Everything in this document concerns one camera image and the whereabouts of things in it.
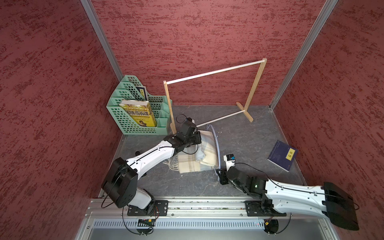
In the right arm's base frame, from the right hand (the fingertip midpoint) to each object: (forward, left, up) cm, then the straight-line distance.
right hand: (216, 174), depth 80 cm
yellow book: (+33, +45, +16) cm, 58 cm away
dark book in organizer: (+60, +51, +11) cm, 79 cm away
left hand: (+17, +9, +10) cm, 22 cm away
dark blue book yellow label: (+13, -44, -6) cm, 47 cm away
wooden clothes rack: (+52, -29, -5) cm, 59 cm away
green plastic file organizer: (+48, +56, +21) cm, 77 cm away
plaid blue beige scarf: (+7, +8, +7) cm, 13 cm away
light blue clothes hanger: (0, 0, +4) cm, 4 cm away
